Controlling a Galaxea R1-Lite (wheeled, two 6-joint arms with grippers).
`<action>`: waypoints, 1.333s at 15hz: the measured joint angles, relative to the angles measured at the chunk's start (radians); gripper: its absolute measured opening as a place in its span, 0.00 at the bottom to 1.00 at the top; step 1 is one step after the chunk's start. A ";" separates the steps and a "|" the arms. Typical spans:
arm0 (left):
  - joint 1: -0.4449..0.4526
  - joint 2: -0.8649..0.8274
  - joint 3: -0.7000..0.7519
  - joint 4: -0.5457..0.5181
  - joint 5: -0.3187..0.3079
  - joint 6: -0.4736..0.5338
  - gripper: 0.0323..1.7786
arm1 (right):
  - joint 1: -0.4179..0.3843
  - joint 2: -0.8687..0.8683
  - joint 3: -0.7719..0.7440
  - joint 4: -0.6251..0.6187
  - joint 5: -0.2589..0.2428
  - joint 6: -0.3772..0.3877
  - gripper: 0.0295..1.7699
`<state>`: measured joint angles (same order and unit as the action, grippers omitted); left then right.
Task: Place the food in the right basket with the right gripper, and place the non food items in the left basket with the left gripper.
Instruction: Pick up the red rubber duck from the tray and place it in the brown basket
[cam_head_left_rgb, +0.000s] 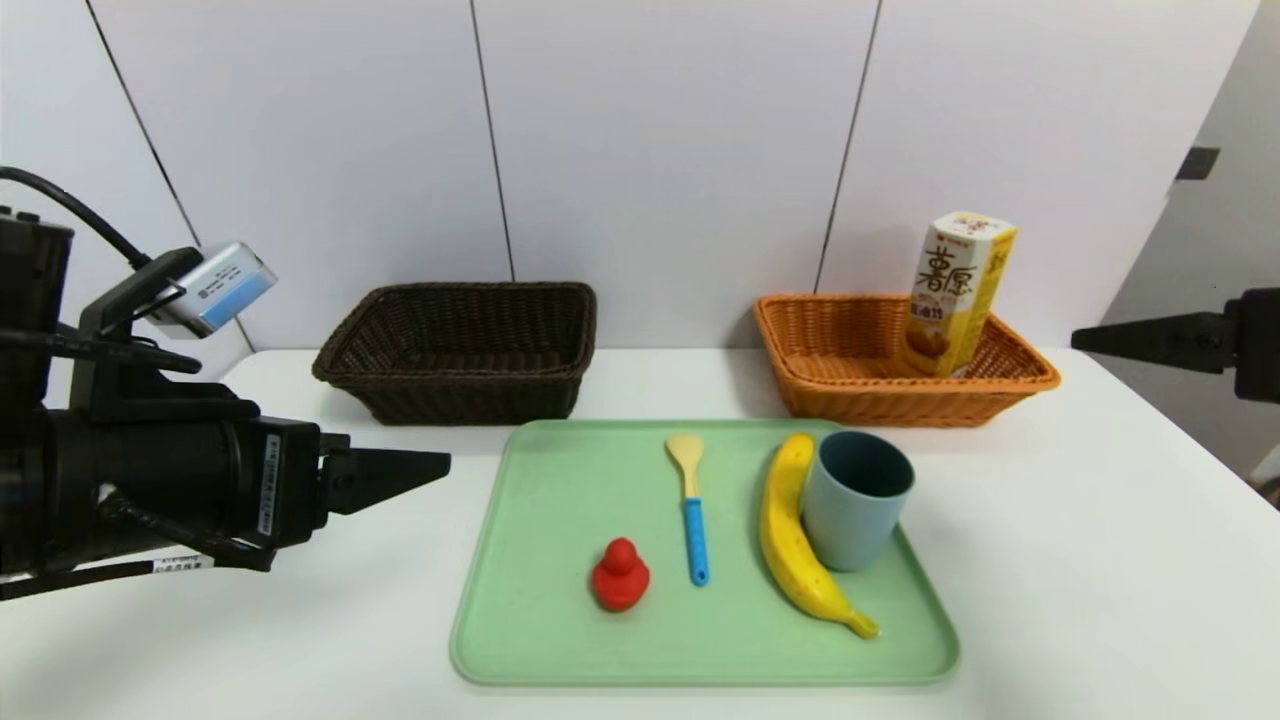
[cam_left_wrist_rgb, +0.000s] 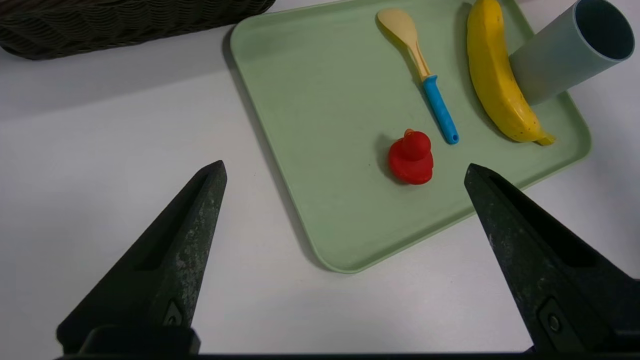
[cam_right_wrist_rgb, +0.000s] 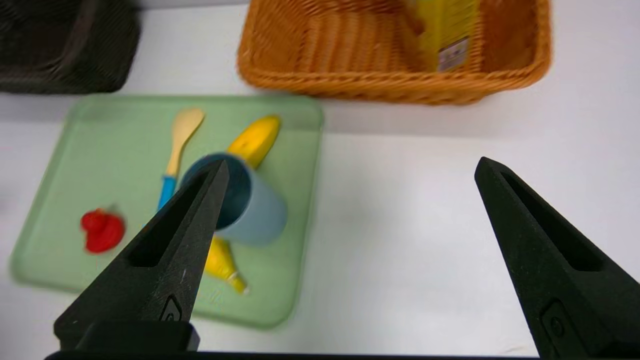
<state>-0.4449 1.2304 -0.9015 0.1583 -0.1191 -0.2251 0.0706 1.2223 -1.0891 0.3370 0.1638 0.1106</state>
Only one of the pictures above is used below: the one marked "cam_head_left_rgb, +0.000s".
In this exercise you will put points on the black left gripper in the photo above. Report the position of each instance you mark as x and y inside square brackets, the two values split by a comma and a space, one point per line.
[285, 482]

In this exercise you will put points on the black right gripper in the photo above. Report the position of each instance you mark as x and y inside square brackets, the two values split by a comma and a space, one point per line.
[1260, 345]

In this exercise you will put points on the yellow white snack carton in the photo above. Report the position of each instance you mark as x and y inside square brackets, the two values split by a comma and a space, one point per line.
[950, 310]

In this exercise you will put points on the red rubber duck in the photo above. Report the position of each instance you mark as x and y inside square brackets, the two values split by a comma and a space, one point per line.
[620, 582]

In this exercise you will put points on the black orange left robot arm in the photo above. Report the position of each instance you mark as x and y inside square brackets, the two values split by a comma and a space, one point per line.
[120, 480]

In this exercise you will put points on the dark brown wicker basket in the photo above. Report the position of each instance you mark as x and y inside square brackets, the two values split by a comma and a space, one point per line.
[400, 340]

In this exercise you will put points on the orange wicker basket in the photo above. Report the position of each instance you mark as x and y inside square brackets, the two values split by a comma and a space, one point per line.
[850, 400]

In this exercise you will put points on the grey blue plastic cup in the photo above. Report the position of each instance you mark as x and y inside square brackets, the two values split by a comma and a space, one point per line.
[848, 527]

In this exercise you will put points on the light green plastic tray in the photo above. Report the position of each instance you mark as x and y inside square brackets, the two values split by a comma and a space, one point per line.
[740, 620]

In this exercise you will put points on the yellow banana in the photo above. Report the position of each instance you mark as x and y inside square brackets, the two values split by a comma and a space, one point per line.
[785, 540]

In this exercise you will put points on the small black wall fixture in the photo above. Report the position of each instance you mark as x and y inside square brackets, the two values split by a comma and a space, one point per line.
[1197, 163]

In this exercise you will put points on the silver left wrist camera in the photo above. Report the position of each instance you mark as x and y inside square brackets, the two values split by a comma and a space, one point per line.
[215, 290]

